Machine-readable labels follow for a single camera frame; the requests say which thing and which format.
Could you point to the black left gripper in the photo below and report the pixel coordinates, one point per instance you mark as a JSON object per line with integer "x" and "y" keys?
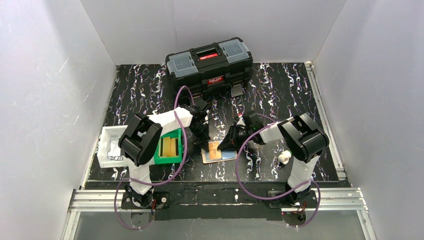
{"x": 199, "y": 129}

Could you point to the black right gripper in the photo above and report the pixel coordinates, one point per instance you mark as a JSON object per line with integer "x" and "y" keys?
{"x": 235, "y": 135}

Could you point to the yellow cards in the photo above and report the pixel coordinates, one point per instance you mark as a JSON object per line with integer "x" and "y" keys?
{"x": 169, "y": 147}

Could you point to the printed card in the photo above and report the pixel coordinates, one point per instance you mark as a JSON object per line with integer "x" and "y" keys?
{"x": 114, "y": 153}

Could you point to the yellow and white credit card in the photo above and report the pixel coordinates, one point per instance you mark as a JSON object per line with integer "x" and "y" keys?
{"x": 214, "y": 153}

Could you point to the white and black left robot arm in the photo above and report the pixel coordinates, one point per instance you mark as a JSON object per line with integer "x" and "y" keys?
{"x": 142, "y": 135}

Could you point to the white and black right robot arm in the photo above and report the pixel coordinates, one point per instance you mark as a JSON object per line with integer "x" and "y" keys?
{"x": 306, "y": 141}

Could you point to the green plastic bin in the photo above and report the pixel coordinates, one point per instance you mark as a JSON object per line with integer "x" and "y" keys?
{"x": 175, "y": 160}

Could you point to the black plastic toolbox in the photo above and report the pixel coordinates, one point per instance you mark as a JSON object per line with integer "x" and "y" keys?
{"x": 210, "y": 70}

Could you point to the white plastic bin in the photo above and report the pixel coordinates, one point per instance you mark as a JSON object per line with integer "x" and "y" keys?
{"x": 112, "y": 134}

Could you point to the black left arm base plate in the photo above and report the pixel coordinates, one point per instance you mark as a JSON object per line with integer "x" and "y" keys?
{"x": 155, "y": 200}

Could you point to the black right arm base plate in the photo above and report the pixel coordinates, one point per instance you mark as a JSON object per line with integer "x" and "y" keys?
{"x": 295, "y": 203}

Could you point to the aluminium front rail frame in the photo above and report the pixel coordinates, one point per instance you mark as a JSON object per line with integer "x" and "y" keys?
{"x": 342, "y": 215}

